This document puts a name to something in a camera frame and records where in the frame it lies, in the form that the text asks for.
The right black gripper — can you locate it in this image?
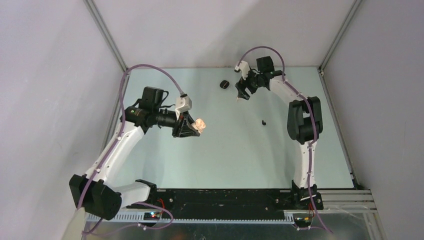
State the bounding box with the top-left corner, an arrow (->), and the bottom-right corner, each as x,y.
235,66 -> 263,100

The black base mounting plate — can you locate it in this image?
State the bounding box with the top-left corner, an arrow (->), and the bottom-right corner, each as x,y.
132,188 -> 324,221

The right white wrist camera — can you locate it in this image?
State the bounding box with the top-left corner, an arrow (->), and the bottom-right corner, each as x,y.
234,60 -> 251,80

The left aluminium frame post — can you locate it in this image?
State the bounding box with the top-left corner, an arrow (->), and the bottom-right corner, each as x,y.
83,0 -> 128,72

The black earbud charging case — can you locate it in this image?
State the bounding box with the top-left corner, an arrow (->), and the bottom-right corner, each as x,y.
219,80 -> 230,89

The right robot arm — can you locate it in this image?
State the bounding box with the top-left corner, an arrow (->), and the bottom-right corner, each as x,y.
234,56 -> 323,210

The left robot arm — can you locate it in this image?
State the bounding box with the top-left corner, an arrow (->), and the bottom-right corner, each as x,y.
69,87 -> 206,220

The aluminium frame post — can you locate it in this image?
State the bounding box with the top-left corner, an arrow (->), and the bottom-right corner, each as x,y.
83,0 -> 128,72
317,0 -> 365,190

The right aluminium frame post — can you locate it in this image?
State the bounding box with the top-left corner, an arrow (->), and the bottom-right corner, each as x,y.
317,0 -> 365,190

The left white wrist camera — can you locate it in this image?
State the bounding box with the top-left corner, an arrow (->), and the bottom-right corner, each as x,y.
174,94 -> 192,120

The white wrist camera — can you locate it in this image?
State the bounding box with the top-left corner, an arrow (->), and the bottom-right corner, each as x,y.
234,60 -> 251,80
174,94 -> 192,120

